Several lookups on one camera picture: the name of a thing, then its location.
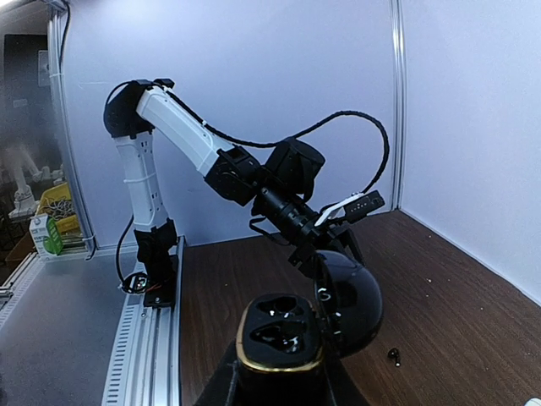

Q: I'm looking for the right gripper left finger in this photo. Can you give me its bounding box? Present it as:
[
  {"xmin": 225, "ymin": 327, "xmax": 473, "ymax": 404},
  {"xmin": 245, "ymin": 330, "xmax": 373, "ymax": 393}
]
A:
[{"xmin": 194, "ymin": 342, "xmax": 248, "ymax": 406}]

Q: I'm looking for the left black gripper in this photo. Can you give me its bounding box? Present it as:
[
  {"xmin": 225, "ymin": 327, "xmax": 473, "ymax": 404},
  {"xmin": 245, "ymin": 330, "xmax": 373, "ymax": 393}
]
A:
[{"xmin": 288, "ymin": 225, "xmax": 364, "ymax": 279}]

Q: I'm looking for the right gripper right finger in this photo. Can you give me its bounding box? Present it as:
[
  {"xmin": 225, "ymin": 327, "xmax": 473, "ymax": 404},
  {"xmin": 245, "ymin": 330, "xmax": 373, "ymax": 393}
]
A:
[{"xmin": 323, "ymin": 346, "xmax": 370, "ymax": 406}]

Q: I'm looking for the black earbud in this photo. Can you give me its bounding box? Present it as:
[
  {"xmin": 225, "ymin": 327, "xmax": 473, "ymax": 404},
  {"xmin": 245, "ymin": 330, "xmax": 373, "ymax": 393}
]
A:
[{"xmin": 387, "ymin": 348, "xmax": 402, "ymax": 367}]

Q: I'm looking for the black charging case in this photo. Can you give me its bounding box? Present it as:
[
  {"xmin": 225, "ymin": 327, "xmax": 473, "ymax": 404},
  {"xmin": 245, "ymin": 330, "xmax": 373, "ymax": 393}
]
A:
[{"xmin": 235, "ymin": 250, "xmax": 384, "ymax": 373}]

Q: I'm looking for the white charging case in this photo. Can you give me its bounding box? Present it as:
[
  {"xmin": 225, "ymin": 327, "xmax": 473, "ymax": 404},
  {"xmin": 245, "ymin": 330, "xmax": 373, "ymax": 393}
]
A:
[{"xmin": 524, "ymin": 398, "xmax": 541, "ymax": 406}]

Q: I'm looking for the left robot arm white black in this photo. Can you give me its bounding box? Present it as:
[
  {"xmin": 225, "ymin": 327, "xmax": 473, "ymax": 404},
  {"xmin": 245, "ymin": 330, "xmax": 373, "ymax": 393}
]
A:
[{"xmin": 103, "ymin": 80, "xmax": 362, "ymax": 283}]

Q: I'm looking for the left circuit board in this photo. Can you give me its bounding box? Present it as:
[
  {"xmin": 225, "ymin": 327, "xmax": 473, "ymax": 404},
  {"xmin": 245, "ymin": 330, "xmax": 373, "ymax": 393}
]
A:
[{"xmin": 120, "ymin": 272, "xmax": 149, "ymax": 294}]

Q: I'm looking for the green white carton box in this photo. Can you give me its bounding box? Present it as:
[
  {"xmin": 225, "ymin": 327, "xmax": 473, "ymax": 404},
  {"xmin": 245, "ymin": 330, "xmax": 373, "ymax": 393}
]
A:
[{"xmin": 29, "ymin": 214, "xmax": 63, "ymax": 258}]

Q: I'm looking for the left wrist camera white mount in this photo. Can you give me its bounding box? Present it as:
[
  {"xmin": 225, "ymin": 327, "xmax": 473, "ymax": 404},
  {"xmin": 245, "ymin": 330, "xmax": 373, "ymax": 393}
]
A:
[{"xmin": 314, "ymin": 190, "xmax": 385, "ymax": 227}]

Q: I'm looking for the front aluminium rail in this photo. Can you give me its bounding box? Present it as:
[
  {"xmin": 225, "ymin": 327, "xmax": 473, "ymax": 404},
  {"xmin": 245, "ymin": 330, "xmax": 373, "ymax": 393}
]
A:
[{"xmin": 101, "ymin": 236, "xmax": 185, "ymax": 405}]

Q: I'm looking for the left black braided cable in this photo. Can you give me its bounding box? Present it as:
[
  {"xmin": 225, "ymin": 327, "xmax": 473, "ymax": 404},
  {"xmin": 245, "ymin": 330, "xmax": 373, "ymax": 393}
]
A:
[{"xmin": 160, "ymin": 78, "xmax": 390, "ymax": 195}]

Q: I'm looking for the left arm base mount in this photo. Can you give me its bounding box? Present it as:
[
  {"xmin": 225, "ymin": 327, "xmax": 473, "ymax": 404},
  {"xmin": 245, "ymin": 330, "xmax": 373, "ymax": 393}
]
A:
[{"xmin": 134, "ymin": 231, "xmax": 183, "ymax": 308}]

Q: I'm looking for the right aluminium frame post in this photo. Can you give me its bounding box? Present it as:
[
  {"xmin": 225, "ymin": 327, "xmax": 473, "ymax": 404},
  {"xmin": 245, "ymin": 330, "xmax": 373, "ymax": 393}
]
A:
[{"xmin": 390, "ymin": 0, "xmax": 407, "ymax": 210}]

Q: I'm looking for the yellow bin with cables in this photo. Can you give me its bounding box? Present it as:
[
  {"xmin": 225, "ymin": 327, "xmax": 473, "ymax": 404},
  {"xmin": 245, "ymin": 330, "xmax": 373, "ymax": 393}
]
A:
[{"xmin": 36, "ymin": 183, "xmax": 79, "ymax": 233}]

